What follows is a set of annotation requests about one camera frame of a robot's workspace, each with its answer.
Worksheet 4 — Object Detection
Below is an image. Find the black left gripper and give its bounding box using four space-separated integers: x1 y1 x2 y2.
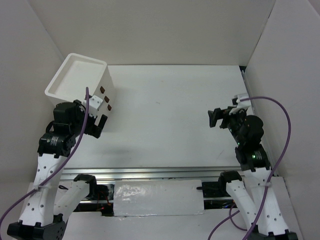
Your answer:
70 99 108 138

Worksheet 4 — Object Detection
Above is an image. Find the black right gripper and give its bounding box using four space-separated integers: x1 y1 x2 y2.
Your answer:
207 105 246 145

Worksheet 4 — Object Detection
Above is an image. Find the white drawer cabinet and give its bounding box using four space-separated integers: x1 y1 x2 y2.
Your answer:
44 53 116 120

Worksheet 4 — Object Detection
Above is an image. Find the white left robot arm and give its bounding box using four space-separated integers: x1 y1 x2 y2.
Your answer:
7 96 108 240

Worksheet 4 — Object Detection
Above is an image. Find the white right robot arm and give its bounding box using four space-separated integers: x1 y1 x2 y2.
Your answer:
208 107 298 240

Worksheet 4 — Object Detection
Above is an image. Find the white foam cover panel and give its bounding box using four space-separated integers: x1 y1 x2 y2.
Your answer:
113 179 205 217

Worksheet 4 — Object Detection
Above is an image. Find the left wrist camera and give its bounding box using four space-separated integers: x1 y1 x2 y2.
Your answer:
88 95 103 118

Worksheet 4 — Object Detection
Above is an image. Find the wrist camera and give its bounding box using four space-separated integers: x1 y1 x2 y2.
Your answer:
229 93 252 115
88 95 103 118

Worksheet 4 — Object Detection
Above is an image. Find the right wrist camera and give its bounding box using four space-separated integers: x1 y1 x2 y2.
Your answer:
229 93 252 115

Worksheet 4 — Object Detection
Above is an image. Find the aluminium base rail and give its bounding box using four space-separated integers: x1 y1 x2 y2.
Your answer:
61 166 275 182

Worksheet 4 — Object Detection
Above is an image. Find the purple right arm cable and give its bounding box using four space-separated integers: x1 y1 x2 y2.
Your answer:
207 96 292 240

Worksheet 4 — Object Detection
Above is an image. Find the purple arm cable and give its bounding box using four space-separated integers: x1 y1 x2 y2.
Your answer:
207 96 292 240
0 86 91 228

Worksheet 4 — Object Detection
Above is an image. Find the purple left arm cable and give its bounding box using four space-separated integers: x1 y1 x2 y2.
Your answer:
0 86 91 228

